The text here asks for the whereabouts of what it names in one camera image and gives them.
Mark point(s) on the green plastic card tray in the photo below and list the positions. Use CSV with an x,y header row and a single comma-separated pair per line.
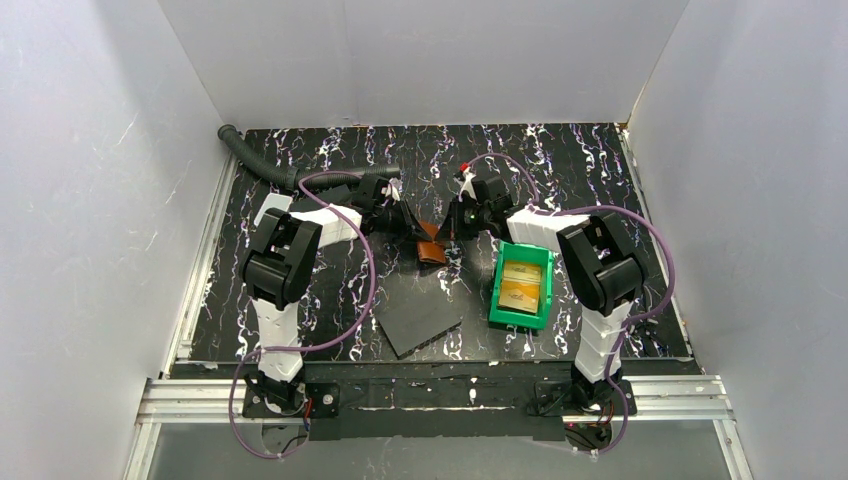
x,y
531,254

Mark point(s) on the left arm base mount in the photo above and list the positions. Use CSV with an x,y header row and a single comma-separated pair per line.
x,y
291,406

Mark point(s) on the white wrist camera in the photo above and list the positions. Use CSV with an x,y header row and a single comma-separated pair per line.
x,y
465,177
391,192

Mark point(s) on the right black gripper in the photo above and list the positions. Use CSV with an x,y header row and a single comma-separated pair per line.
x,y
460,218

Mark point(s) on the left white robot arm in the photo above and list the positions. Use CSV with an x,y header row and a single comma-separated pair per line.
x,y
279,267

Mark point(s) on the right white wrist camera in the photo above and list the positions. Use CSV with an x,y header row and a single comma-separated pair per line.
x,y
465,177

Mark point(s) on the white plastic box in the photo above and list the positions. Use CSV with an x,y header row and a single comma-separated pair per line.
x,y
273,201

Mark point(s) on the black foam block front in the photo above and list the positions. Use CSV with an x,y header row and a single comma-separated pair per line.
x,y
416,325

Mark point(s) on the brown leather card holder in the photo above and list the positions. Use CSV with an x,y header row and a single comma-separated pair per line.
x,y
431,253

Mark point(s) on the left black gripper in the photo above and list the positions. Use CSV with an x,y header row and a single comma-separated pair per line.
x,y
399,216

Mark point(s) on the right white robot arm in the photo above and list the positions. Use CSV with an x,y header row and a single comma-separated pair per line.
x,y
602,264

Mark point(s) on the gold VIP credit card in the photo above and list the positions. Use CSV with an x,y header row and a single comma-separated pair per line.
x,y
522,272

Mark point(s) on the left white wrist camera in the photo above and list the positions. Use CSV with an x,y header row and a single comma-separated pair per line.
x,y
391,192

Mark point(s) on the cards in green tray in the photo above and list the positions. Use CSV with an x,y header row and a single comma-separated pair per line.
x,y
519,297

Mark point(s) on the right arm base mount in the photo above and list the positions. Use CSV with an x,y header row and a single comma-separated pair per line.
x,y
587,409

